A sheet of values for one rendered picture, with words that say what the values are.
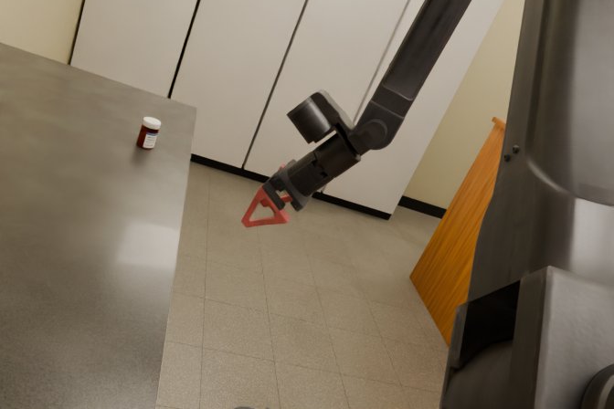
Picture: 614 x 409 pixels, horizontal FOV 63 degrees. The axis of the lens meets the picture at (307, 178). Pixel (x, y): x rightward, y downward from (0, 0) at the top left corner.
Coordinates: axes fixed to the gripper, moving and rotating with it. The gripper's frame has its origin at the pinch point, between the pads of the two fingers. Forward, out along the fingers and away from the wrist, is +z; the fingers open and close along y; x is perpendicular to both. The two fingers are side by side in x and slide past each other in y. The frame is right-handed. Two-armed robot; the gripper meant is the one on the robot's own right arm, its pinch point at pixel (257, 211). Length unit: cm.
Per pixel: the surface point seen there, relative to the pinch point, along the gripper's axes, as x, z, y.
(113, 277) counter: -5.9, 15.6, 17.8
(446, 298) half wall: 122, 33, -187
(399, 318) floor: 112, 57, -173
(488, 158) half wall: 73, -28, -216
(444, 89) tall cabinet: 37, -27, -295
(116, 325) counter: -1.0, 12.9, 25.8
